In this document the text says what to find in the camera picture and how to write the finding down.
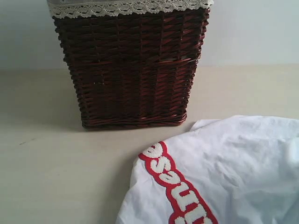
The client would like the dark red wicker basket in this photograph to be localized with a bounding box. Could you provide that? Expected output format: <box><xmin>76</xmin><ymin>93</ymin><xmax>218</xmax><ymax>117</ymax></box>
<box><xmin>54</xmin><ymin>8</ymin><xmax>210</xmax><ymax>129</ymax></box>

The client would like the white t-shirt red lettering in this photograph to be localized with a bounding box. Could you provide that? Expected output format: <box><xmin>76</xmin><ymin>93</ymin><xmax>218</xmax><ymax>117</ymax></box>
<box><xmin>116</xmin><ymin>116</ymin><xmax>299</xmax><ymax>224</ymax></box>

